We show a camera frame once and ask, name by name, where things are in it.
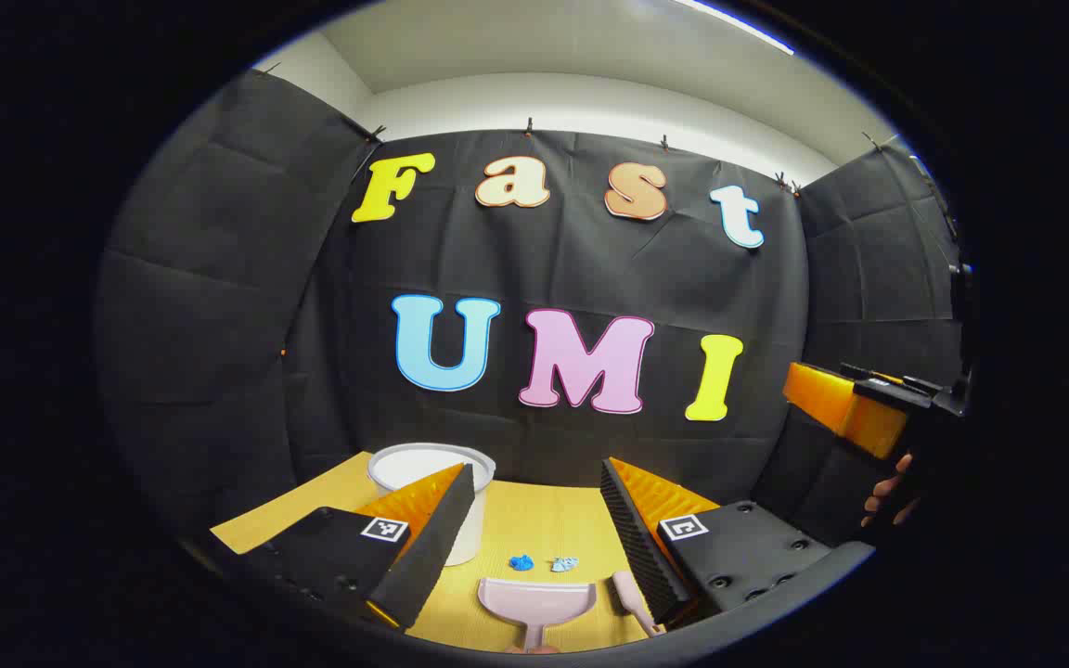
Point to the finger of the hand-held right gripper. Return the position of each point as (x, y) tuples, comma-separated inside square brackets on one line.
[(845, 408)]

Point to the small pink broom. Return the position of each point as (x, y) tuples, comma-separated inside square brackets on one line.
[(630, 594)]

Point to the dark blue paper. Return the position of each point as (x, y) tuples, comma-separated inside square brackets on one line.
[(521, 562)]

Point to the white ribbed garbage bin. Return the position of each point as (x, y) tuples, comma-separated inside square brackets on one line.
[(423, 466)]

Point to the pink plastic dustpan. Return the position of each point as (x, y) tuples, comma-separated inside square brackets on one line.
[(534, 598)]

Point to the light blue paper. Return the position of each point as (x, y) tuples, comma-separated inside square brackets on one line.
[(564, 564)]

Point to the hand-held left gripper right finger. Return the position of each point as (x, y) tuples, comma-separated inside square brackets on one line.
[(637, 538)]

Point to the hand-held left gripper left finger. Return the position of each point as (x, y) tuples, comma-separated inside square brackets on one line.
[(437, 538)]

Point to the yellow wooden desktop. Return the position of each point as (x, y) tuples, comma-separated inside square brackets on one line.
[(539, 524)]

